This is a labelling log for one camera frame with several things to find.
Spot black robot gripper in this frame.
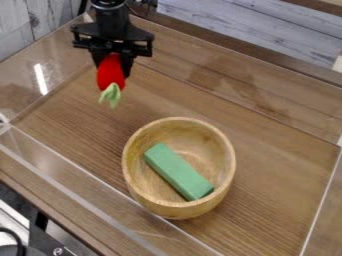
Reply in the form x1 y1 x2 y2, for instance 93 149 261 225
71 4 154 78

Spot red plush strawberry toy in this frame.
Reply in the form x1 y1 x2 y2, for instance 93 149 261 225
97 54 126 108

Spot clear acrylic corner bracket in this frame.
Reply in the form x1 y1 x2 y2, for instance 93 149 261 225
82 13 95 33

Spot clear acrylic enclosure wall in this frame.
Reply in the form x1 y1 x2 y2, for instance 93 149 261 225
0 21 342 256

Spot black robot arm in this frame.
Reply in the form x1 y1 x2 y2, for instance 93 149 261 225
71 0 155 78

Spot black table leg bracket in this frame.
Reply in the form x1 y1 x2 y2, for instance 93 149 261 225
27 210 91 256

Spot light wooden bowl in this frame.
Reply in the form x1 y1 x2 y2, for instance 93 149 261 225
122 117 237 219

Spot black cable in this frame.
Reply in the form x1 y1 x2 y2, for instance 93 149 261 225
0 227 27 256

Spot green rectangular block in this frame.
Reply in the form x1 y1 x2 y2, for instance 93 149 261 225
143 143 216 201

